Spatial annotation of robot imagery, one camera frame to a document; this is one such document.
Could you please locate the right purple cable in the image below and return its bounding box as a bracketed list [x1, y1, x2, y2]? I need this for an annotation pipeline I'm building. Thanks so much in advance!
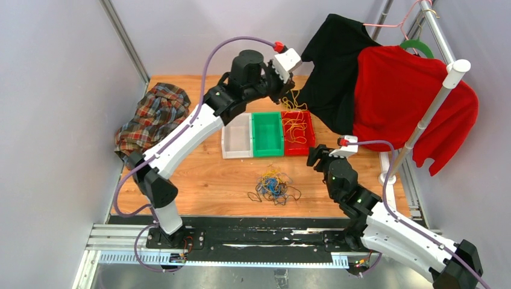
[338, 137, 492, 289]

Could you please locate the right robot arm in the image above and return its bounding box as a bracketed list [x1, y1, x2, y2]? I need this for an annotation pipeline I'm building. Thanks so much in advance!
[307, 144, 488, 288]

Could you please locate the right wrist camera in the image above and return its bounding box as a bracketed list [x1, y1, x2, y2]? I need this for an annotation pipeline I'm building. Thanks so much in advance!
[328, 135, 359, 158]

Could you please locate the pink hanger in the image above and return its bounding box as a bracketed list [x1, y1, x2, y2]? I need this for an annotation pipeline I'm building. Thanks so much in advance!
[363, 1, 440, 41]

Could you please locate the black t-shirt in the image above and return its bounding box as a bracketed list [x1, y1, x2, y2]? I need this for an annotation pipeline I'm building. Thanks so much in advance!
[297, 14, 380, 135]

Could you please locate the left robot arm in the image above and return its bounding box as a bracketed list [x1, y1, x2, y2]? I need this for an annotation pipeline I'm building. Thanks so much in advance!
[128, 49, 301, 249]

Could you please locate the brown cable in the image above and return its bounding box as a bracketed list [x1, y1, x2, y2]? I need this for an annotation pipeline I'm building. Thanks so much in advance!
[247, 181, 303, 207]

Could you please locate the green plastic bin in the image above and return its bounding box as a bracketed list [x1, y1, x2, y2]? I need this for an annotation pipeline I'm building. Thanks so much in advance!
[252, 111, 284, 158]

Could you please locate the white clothes rack pole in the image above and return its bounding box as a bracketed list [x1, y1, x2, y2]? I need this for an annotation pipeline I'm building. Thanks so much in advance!
[381, 59, 471, 179]

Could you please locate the green hanger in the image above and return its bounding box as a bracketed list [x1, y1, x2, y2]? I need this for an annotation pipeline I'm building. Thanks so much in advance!
[400, 39, 434, 59]

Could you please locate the white plastic bin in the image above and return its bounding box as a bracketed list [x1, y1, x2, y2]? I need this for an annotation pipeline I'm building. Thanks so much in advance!
[221, 113, 253, 159]

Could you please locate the plaid shirt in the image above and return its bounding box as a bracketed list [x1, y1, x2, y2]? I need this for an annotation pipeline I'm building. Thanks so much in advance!
[114, 82, 191, 170]

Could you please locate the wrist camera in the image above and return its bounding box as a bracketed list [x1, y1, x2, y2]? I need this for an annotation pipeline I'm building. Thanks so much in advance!
[328, 135, 359, 158]
[272, 48, 302, 83]

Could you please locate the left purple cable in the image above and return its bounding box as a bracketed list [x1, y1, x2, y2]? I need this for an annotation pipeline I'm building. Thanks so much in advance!
[112, 36, 284, 274]

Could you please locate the purple cable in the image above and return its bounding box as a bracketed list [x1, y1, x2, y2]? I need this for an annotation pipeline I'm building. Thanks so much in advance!
[338, 137, 492, 289]
[112, 36, 284, 274]

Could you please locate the red t-shirt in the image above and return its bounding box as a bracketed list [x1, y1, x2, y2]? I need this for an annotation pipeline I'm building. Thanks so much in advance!
[353, 46, 478, 176]

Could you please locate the red plastic bin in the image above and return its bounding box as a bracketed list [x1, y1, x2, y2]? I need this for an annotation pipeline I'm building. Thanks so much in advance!
[281, 111, 316, 157]

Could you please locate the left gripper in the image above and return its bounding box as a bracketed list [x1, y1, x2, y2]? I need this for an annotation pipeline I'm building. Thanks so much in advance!
[245, 60, 296, 105]

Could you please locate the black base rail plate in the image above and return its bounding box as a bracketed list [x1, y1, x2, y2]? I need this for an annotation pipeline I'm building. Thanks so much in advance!
[101, 216, 379, 267]

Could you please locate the blue cable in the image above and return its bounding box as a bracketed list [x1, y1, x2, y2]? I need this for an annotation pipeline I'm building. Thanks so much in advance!
[259, 177, 286, 198]

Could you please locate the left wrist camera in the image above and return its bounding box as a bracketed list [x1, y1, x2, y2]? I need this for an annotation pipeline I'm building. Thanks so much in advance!
[272, 48, 302, 83]

